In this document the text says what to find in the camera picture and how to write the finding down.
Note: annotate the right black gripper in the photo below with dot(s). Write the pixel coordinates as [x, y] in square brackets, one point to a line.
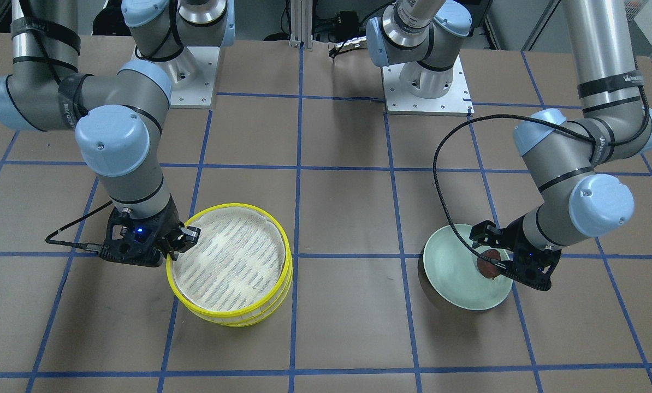
[165, 227]

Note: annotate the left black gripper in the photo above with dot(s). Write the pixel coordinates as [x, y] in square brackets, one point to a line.
[511, 233]

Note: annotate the brown bun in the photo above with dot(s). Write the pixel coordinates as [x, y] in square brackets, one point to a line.
[483, 263]

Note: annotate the yellow bamboo steamer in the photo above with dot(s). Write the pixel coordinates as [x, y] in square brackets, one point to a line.
[255, 316]
[241, 260]

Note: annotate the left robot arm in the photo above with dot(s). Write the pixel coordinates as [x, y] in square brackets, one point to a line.
[561, 155]

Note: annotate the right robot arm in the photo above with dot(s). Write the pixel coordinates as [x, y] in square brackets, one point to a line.
[117, 119]

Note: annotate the mint green plate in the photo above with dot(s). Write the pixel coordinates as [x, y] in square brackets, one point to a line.
[453, 273]

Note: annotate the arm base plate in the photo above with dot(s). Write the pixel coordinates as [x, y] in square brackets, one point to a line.
[412, 90]
[186, 74]

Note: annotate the aluminium frame post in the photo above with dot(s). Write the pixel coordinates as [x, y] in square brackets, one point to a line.
[301, 21]

